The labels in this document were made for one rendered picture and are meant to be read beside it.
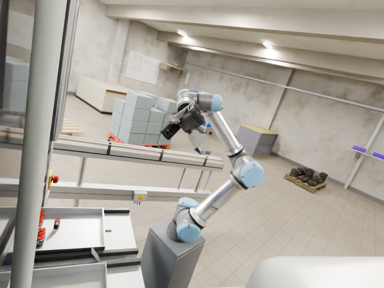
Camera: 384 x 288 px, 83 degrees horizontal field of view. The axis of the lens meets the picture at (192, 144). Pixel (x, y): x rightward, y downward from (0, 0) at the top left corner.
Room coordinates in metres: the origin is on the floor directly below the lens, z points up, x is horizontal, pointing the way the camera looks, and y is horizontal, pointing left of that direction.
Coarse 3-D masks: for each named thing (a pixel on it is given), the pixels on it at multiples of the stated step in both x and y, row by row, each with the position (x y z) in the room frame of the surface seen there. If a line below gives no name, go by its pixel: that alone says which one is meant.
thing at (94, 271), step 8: (88, 264) 0.63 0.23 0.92; (96, 264) 0.64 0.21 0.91; (104, 264) 0.65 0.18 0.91; (40, 272) 0.56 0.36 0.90; (48, 272) 0.57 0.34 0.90; (56, 272) 0.58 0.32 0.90; (64, 272) 0.59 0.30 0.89; (72, 272) 0.61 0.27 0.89; (80, 272) 0.62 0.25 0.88; (88, 272) 0.63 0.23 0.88; (96, 272) 0.64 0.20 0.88; (104, 272) 0.64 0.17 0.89; (32, 280) 0.54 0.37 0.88; (40, 280) 0.55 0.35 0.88; (48, 280) 0.56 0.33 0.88; (56, 280) 0.57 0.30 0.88; (64, 280) 0.57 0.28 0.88; (72, 280) 0.58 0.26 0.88; (80, 280) 0.59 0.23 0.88; (88, 280) 0.60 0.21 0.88; (96, 280) 0.61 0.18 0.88; (104, 280) 0.61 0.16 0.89
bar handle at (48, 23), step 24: (48, 0) 0.22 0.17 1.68; (48, 24) 0.22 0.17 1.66; (48, 48) 0.22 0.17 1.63; (48, 72) 0.22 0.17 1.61; (48, 96) 0.23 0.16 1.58; (48, 120) 0.23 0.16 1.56; (24, 144) 0.22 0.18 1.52; (48, 144) 0.24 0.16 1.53; (24, 168) 0.22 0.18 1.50; (24, 192) 0.22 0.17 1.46; (24, 216) 0.22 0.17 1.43; (24, 240) 0.22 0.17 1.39; (24, 264) 0.22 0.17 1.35
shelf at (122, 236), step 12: (108, 216) 0.96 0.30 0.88; (120, 216) 0.98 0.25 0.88; (108, 228) 0.87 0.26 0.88; (120, 228) 0.90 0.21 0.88; (132, 228) 0.92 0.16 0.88; (108, 240) 0.80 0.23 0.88; (120, 240) 0.83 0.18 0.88; (132, 240) 0.85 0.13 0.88; (36, 264) 0.60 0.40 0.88; (48, 264) 0.61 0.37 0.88; (60, 264) 0.63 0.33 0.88; (108, 276) 0.64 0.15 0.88; (120, 276) 0.65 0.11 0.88; (132, 276) 0.67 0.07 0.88
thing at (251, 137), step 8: (240, 128) 7.04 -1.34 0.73; (248, 128) 6.85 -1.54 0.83; (256, 128) 7.27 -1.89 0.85; (264, 128) 8.08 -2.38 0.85; (240, 136) 6.98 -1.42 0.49; (248, 136) 6.82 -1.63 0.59; (256, 136) 6.67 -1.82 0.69; (264, 136) 6.98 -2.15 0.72; (272, 136) 7.55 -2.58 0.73; (248, 144) 6.76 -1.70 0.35; (256, 144) 6.61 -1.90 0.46; (264, 144) 7.21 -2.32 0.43; (272, 144) 7.81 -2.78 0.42; (248, 152) 6.70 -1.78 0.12; (264, 152) 7.92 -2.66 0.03
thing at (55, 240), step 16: (48, 208) 0.84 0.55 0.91; (64, 208) 0.88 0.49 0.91; (80, 208) 0.91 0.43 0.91; (96, 208) 0.94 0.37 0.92; (48, 224) 0.79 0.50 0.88; (64, 224) 0.81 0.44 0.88; (80, 224) 0.84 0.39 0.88; (96, 224) 0.87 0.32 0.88; (48, 240) 0.71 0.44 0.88; (64, 240) 0.73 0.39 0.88; (80, 240) 0.76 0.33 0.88; (96, 240) 0.78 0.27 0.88
